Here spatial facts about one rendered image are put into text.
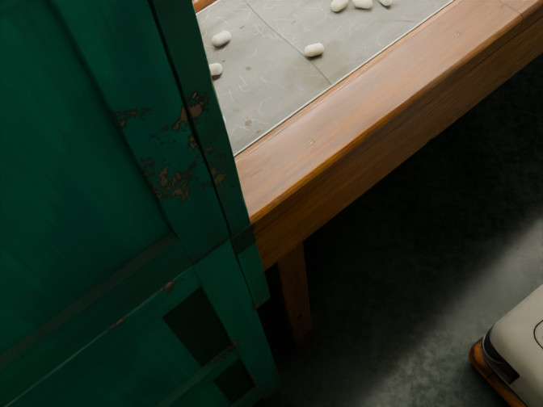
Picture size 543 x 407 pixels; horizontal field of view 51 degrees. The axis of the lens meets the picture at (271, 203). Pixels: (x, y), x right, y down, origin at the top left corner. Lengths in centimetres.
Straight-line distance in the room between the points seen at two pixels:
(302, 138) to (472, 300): 87
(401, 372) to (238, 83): 86
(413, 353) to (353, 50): 82
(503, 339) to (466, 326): 29
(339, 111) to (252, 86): 16
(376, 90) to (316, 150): 14
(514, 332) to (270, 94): 70
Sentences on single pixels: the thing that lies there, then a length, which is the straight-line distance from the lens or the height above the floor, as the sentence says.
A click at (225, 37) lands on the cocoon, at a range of 103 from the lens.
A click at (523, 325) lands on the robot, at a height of 28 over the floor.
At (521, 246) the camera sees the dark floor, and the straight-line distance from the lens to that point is 169.
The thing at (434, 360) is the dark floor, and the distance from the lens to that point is 153.
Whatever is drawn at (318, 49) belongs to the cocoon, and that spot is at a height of 76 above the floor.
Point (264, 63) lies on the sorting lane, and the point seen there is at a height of 74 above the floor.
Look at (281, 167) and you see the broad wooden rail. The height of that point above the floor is 76.
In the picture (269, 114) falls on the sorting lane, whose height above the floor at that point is 74.
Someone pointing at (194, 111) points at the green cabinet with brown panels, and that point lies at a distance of 50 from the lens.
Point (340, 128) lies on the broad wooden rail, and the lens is 87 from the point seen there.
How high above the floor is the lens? 146
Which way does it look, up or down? 60 degrees down
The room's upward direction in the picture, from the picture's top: 11 degrees counter-clockwise
